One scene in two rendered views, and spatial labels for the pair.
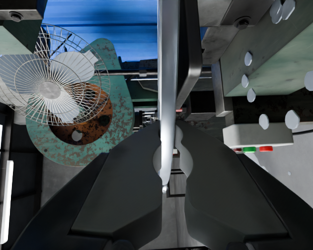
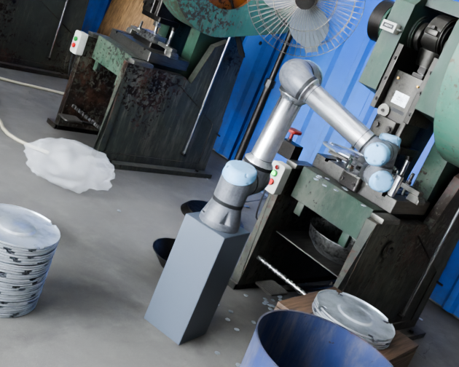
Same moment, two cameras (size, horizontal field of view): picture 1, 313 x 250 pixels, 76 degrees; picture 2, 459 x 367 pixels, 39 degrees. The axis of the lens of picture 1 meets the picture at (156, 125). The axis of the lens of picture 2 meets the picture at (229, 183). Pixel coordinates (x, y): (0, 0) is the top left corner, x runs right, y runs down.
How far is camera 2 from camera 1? 2.51 m
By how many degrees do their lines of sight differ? 42
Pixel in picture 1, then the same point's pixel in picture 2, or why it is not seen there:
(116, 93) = (235, 19)
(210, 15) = not seen: hidden behind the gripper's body
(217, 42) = (328, 168)
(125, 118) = (205, 22)
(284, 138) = (277, 190)
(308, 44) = (335, 194)
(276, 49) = (335, 186)
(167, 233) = not seen: outside the picture
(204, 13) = not seen: hidden behind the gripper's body
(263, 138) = (281, 180)
